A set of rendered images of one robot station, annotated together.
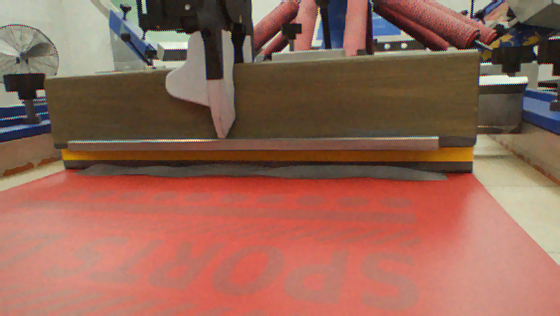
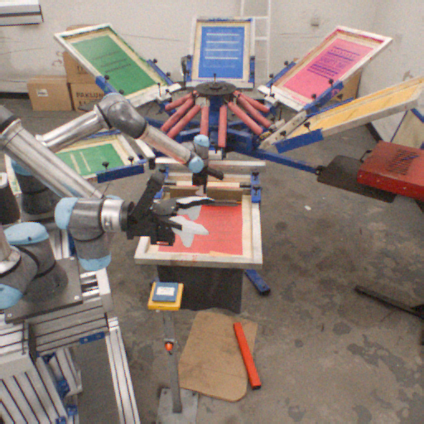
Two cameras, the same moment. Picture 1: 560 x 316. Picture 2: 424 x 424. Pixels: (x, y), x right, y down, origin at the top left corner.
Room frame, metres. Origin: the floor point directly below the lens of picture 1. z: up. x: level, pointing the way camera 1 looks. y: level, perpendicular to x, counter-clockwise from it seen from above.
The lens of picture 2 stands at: (-1.36, 0.36, 2.17)
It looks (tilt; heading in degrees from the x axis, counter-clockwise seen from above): 36 degrees down; 348
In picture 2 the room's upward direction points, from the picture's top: straight up
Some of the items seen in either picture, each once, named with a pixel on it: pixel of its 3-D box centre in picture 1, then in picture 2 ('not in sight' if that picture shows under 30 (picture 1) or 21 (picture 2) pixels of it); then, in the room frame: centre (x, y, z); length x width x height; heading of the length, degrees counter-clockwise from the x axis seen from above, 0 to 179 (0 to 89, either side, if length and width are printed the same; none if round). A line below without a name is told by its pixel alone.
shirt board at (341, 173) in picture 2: not in sight; (296, 162); (0.80, -0.69, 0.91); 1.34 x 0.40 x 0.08; 45
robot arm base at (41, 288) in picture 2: not in sight; (39, 273); (-0.41, 0.72, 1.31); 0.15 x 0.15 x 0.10
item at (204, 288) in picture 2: not in sight; (200, 283); (-0.02, 0.14, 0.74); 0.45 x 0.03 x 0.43; 75
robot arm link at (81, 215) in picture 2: not in sight; (84, 215); (-0.61, 0.51, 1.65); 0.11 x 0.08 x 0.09; 73
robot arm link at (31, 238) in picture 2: not in sight; (27, 247); (-0.42, 0.72, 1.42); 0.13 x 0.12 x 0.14; 163
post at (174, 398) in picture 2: not in sight; (172, 359); (-0.25, 0.33, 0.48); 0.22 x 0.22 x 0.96; 75
